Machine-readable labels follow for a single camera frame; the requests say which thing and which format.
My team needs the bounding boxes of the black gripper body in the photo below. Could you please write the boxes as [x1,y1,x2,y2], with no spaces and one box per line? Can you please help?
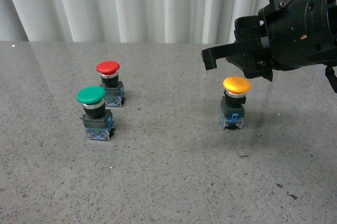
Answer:
[257,0,314,72]

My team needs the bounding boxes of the yellow mushroom push button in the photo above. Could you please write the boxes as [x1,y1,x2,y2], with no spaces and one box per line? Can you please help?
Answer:
[219,76,251,130]

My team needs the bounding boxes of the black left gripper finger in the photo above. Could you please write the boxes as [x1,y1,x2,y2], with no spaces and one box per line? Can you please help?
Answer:
[226,50,275,81]

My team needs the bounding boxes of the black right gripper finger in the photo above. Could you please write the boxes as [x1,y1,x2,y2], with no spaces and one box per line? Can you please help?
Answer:
[201,15,270,70]

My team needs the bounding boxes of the red mushroom push button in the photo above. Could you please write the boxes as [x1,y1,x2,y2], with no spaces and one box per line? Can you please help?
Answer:
[96,60,125,107]

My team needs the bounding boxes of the green mushroom push button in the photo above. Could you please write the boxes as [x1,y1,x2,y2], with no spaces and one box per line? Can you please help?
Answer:
[77,86,116,141]

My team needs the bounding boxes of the white pleated curtain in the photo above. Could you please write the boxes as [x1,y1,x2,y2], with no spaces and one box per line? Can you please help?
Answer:
[1,0,268,44]

